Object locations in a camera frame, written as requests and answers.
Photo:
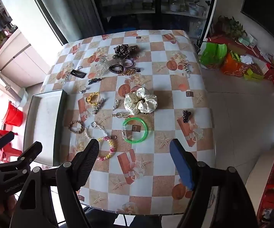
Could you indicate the glass display cabinet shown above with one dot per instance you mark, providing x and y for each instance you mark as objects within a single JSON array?
[{"x": 151, "y": 2}]

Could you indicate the gold rhinestone hair clip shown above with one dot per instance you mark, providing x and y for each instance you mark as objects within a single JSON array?
[{"x": 129, "y": 71}]

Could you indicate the silver loop hair clip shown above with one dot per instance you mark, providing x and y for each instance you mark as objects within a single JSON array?
[{"x": 120, "y": 115}]

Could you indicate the long silver rhinestone clip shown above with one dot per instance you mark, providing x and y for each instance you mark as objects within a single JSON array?
[{"x": 98, "y": 106}]

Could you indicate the small black claw clip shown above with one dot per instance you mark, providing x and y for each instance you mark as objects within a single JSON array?
[{"x": 94, "y": 81}]

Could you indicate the clear plastic hair claw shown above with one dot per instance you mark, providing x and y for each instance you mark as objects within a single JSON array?
[{"x": 102, "y": 68}]

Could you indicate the cream polka dot scrunchie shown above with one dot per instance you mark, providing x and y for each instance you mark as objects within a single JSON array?
[{"x": 149, "y": 99}]

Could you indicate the black scalloped hair clip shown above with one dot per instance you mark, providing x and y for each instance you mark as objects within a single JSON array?
[{"x": 78, "y": 74}]

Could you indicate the silver earrings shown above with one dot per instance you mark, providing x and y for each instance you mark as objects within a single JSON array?
[{"x": 84, "y": 89}]

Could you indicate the leopard print scrunchie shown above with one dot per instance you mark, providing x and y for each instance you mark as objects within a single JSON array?
[{"x": 121, "y": 49}]

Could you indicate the red bucket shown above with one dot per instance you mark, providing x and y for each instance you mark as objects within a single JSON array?
[{"x": 13, "y": 115}]

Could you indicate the red side shelf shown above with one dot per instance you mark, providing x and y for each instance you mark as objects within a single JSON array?
[{"x": 272, "y": 190}]

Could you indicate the small silver rhinestone clip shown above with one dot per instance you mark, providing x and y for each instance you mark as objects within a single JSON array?
[{"x": 117, "y": 104}]

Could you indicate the white cabinet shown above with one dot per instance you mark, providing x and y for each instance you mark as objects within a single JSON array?
[{"x": 22, "y": 61}]

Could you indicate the yellow-green box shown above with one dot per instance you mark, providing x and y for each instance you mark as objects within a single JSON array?
[{"x": 252, "y": 75}]

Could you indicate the green leafy plant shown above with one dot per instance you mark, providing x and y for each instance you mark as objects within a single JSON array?
[{"x": 232, "y": 26}]

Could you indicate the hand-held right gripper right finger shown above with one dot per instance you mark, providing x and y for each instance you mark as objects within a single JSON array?
[{"x": 183, "y": 166}]

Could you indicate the checked printed tablecloth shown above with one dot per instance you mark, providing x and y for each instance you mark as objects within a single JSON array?
[{"x": 165, "y": 80}]

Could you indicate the green shopping bag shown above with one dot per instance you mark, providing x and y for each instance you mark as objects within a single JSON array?
[{"x": 213, "y": 54}]

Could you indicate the orange gift bag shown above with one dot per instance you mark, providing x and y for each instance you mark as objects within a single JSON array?
[{"x": 232, "y": 66}]

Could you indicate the white-lined jewelry tray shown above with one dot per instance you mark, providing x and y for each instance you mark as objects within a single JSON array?
[{"x": 43, "y": 123}]

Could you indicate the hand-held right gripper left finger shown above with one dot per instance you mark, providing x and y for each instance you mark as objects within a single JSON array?
[{"x": 87, "y": 163}]

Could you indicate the green translucent bangle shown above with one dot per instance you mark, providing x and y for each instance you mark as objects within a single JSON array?
[{"x": 144, "y": 127}]

